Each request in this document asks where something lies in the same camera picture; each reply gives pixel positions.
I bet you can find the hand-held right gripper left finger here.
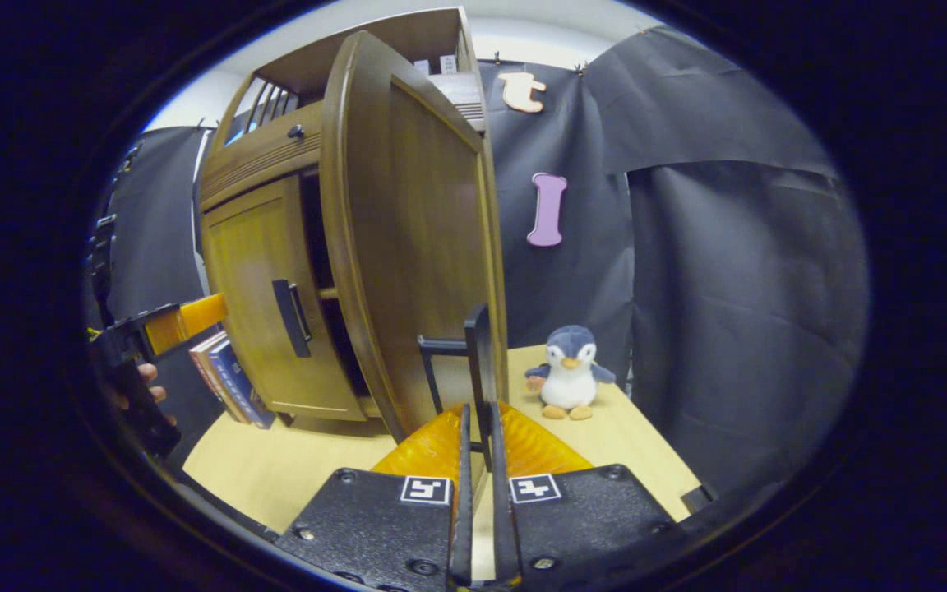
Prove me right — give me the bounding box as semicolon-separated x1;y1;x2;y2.
275;403;474;590

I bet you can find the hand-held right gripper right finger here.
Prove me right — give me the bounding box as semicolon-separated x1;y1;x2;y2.
486;400;680;587

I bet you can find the wooden shoe cabinet door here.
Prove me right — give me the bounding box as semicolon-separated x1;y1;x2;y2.
201;173;367;422
320;30;509;474

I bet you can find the wooden shoe cabinet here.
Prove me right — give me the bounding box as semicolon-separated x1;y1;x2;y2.
196;7;491;428

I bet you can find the white red book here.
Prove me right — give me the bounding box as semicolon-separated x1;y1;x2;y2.
188;331;236;422

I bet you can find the blue book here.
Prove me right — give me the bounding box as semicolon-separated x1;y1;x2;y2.
212;340;277;430

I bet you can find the penguin plush toy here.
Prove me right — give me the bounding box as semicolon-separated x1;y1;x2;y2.
524;324;616;421

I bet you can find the wooden drawer with black knob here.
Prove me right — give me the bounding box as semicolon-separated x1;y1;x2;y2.
198;72;487;213

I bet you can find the black backdrop cloth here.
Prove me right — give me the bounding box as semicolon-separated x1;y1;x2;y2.
104;25;869;502

